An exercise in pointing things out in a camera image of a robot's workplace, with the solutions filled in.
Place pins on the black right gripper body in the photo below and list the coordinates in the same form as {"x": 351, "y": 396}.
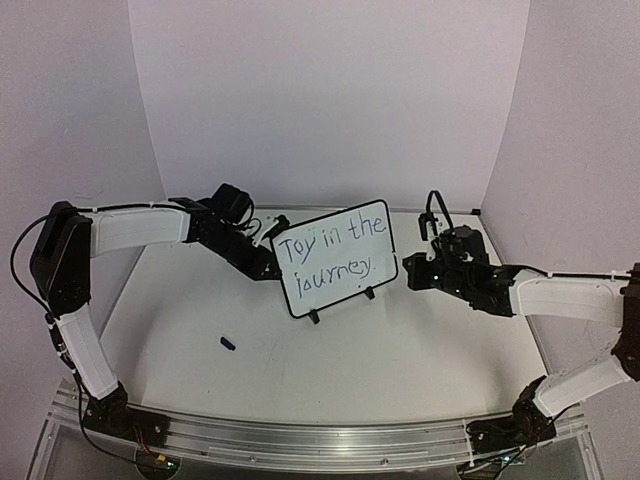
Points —
{"x": 415, "y": 273}

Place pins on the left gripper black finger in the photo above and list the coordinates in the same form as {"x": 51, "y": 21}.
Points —
{"x": 265, "y": 276}
{"x": 267, "y": 261}

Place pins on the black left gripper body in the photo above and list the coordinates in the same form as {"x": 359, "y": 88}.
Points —
{"x": 225, "y": 247}

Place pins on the blue marker cap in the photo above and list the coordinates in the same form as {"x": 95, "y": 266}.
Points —
{"x": 227, "y": 344}

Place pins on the white whiteboard with black frame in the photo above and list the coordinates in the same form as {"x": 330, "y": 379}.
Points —
{"x": 329, "y": 259}

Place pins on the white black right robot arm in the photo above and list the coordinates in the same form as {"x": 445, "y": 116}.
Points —
{"x": 610, "y": 299}

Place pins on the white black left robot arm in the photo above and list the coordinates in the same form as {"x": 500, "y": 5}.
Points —
{"x": 72, "y": 236}

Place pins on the black whiteboard stand foot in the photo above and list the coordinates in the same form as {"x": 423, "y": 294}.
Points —
{"x": 314, "y": 316}
{"x": 369, "y": 293}

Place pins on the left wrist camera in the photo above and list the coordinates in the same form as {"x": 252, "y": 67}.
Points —
{"x": 279, "y": 224}

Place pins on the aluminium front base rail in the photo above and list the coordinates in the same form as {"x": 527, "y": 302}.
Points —
{"x": 182, "y": 445}

